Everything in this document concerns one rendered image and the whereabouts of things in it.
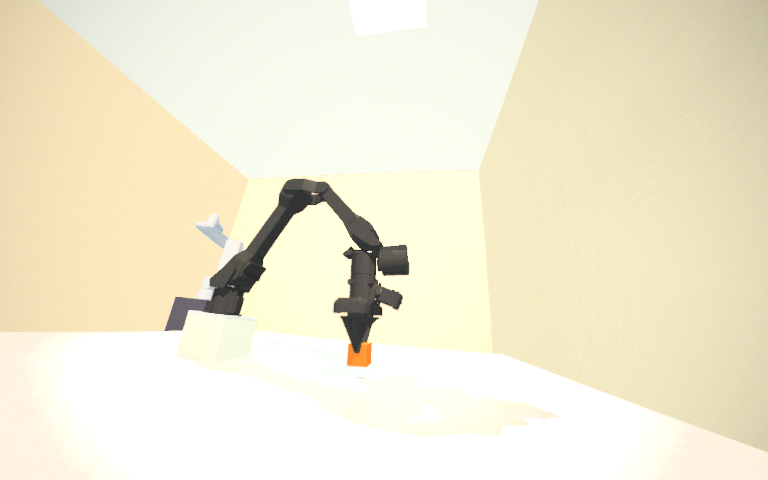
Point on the orange block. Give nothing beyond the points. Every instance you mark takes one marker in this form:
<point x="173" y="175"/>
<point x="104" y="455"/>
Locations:
<point x="361" y="359"/>

